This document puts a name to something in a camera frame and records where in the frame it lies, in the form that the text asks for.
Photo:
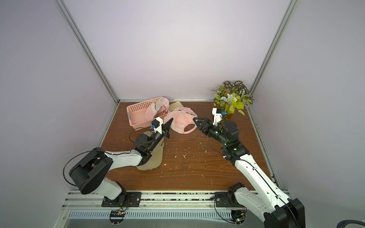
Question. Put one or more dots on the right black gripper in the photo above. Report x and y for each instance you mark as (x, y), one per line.
(209, 129)

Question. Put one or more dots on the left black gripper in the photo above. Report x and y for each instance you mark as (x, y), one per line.
(164, 131)

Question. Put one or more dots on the pink baseball cap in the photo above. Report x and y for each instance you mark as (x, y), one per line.
(157, 109)
(183, 120)

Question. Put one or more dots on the beige baseball cap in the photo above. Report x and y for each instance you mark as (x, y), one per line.
(156, 158)

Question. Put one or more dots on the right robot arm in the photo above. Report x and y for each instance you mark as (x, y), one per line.
(270, 204)

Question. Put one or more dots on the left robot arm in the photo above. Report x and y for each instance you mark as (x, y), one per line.
(89, 174)

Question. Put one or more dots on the cream work glove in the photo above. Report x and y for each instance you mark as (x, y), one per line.
(174, 106)

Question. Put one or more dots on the pink plastic basket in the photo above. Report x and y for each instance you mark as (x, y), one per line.
(135, 113)

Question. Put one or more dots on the artificial green plant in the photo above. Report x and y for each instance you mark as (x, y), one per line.
(232, 97)

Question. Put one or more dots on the right circuit board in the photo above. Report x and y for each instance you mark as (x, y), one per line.
(238, 217)

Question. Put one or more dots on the circuit board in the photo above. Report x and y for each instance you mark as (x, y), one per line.
(116, 217)
(238, 217)

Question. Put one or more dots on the left circuit board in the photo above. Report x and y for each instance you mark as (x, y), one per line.
(116, 217)

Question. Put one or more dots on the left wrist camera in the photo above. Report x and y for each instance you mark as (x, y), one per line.
(156, 125)

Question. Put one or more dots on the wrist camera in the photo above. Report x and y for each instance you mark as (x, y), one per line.
(156, 125)
(218, 115)

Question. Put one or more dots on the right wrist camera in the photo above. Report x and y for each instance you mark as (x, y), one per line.
(218, 115)

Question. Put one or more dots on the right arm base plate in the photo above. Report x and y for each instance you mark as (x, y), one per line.
(231, 200)

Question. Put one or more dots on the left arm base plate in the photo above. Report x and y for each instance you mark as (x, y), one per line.
(125, 199)

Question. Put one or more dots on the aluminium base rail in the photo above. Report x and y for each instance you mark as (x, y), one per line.
(85, 211)

